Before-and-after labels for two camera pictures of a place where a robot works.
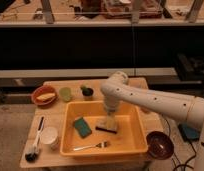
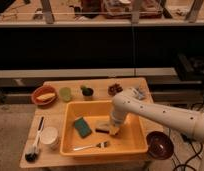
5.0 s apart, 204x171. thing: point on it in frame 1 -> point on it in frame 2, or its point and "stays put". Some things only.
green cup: (65, 93) stays put
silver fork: (102, 144) stays put
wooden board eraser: (102, 126) stays put
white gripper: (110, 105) -> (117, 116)
